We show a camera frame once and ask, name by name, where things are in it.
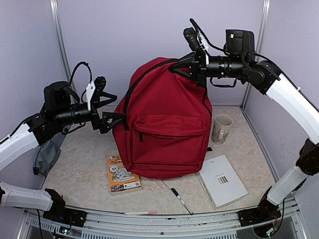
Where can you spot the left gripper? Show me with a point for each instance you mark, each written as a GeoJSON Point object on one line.
{"type": "Point", "coordinates": [97, 122]}

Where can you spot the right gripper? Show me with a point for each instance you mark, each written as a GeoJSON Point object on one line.
{"type": "Point", "coordinates": [196, 71]}

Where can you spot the red student backpack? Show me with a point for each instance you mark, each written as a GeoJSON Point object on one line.
{"type": "Point", "coordinates": [168, 120]}

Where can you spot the white book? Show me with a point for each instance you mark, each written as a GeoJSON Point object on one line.
{"type": "Point", "coordinates": [220, 182]}

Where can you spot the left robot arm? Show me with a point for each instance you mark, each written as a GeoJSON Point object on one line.
{"type": "Point", "coordinates": [61, 108]}

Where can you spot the cream ceramic mug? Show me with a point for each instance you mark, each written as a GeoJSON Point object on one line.
{"type": "Point", "coordinates": [221, 128]}

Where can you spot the orange comic book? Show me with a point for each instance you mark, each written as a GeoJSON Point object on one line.
{"type": "Point", "coordinates": [121, 180]}

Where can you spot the blue capped marker pen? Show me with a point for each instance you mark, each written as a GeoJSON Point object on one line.
{"type": "Point", "coordinates": [182, 201]}

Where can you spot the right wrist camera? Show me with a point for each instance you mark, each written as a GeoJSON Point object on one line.
{"type": "Point", "coordinates": [194, 41]}

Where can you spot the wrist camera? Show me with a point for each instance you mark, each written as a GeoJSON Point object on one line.
{"type": "Point", "coordinates": [94, 90]}
{"type": "Point", "coordinates": [194, 41]}

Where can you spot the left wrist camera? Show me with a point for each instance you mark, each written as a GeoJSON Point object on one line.
{"type": "Point", "coordinates": [94, 90]}

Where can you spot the grey pouch with cord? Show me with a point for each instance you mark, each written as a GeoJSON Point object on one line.
{"type": "Point", "coordinates": [46, 158]}

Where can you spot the white pen on rail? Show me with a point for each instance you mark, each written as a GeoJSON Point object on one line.
{"type": "Point", "coordinates": [140, 213]}

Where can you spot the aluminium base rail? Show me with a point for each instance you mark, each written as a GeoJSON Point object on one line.
{"type": "Point", "coordinates": [216, 225]}

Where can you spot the left frame post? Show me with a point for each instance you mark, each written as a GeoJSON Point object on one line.
{"type": "Point", "coordinates": [59, 35]}

